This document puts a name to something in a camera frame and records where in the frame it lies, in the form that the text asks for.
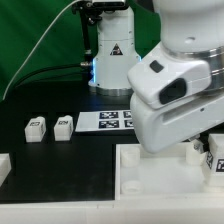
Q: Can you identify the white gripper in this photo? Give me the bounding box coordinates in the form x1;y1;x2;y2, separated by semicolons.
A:
128;46;224;154

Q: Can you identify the white square tabletop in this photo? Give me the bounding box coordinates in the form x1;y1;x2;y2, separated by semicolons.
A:
115;142;224;200

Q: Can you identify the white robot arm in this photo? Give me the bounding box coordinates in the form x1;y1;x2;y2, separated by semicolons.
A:
89;0;224;153

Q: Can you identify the white front obstacle bar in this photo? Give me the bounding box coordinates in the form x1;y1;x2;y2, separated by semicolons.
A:
0;199;224;224

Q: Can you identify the white sheet with AprilTags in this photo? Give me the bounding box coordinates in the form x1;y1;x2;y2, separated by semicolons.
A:
75;110;133;132

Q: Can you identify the white obstacle left piece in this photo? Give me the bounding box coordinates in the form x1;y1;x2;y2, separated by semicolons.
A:
0;154;11;187

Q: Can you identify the black cable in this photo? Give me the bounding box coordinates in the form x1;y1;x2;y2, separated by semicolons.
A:
6;63;91;94

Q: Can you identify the white cable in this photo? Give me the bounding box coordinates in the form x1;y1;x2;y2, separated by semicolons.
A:
2;0;84;101

